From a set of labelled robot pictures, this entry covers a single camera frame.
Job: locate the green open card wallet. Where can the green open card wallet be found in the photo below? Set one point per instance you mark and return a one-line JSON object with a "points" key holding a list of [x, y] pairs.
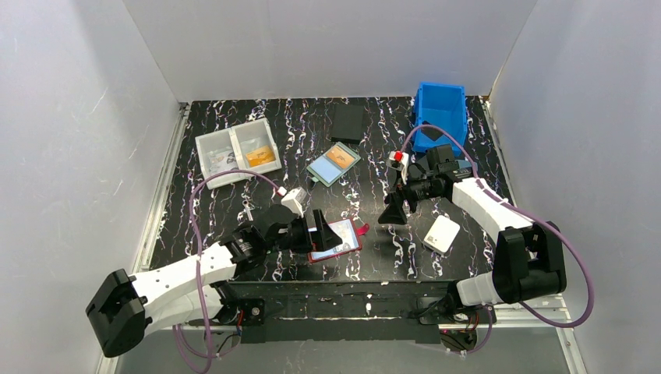
{"points": [[333, 164]]}

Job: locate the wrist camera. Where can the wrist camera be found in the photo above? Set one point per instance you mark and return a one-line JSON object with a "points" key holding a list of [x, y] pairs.
{"points": [[294, 199], [399, 161]]}

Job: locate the clear two-compartment tray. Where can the clear two-compartment tray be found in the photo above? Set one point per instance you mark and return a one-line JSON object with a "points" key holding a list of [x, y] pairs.
{"points": [[241, 139]]}

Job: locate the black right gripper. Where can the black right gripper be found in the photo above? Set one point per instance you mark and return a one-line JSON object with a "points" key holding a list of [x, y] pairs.
{"points": [[405, 195]]}

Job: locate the aluminium frame rail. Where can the aluminium frame rail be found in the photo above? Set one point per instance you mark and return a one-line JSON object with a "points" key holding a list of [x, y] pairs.
{"points": [[156, 211]]}

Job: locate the black wallet at back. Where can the black wallet at back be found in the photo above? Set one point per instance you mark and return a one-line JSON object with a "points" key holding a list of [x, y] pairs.
{"points": [[347, 124]]}

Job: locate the patterned card in tray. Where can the patterned card in tray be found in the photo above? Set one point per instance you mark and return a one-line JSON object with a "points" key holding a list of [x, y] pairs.
{"points": [[222, 160]]}

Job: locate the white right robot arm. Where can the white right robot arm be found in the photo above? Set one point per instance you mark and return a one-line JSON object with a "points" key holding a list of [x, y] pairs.
{"points": [[528, 258]]}

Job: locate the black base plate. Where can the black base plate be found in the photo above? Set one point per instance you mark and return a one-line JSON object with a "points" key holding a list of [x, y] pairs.
{"points": [[343, 310]]}

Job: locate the black card in bin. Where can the black card in bin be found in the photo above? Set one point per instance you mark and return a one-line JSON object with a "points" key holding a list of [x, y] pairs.
{"points": [[432, 132]]}

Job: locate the white card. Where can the white card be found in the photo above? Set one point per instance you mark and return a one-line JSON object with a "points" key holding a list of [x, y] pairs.
{"points": [[441, 235]]}

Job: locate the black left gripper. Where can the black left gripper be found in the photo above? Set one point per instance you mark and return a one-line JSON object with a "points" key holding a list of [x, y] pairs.
{"points": [[314, 234]]}

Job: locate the blue plastic bin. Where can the blue plastic bin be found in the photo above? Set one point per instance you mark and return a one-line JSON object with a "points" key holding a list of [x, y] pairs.
{"points": [[442, 105]]}

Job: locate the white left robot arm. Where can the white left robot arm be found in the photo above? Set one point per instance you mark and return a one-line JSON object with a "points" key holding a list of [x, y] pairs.
{"points": [[126, 308]]}

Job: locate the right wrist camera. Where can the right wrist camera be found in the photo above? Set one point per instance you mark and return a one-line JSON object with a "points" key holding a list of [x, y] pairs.
{"points": [[399, 161]]}

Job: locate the orange card in tray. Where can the orange card in tray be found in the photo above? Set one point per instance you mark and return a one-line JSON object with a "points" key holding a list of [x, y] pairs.
{"points": [[260, 156]]}

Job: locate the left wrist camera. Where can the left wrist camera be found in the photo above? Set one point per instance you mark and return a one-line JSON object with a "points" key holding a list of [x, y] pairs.
{"points": [[294, 199]]}

